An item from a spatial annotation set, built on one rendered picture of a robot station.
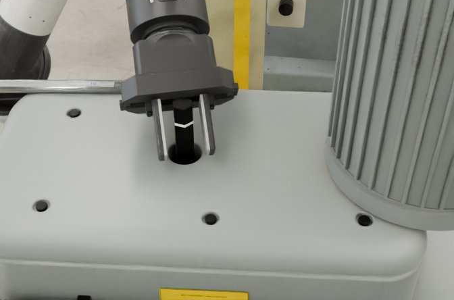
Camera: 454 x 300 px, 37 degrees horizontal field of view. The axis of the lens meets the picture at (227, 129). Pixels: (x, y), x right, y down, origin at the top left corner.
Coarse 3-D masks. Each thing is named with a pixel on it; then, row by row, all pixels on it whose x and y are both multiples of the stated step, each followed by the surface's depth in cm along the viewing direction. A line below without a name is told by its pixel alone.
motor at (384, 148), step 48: (384, 0) 54; (432, 0) 51; (384, 48) 56; (432, 48) 53; (336, 96) 66; (384, 96) 59; (432, 96) 56; (336, 144) 68; (384, 144) 62; (432, 144) 59; (384, 192) 64; (432, 192) 63
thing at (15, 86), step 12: (0, 84) 82; (12, 84) 82; (24, 84) 82; (36, 84) 82; (48, 84) 82; (60, 84) 82; (72, 84) 82; (84, 84) 82; (96, 84) 82; (108, 84) 82
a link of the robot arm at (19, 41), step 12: (0, 24) 107; (0, 36) 108; (12, 36) 107; (24, 36) 107; (36, 36) 108; (48, 36) 111; (0, 48) 108; (12, 48) 108; (24, 48) 108; (36, 48) 110; (0, 60) 108; (12, 60) 109; (24, 60) 110; (36, 60) 113; (0, 72) 109; (12, 72) 110; (24, 72) 112; (36, 72) 114
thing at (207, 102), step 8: (200, 96) 72; (208, 96) 72; (200, 104) 72; (208, 104) 72; (200, 112) 73; (208, 112) 71; (208, 120) 71; (208, 128) 71; (208, 136) 71; (208, 144) 71; (208, 152) 71
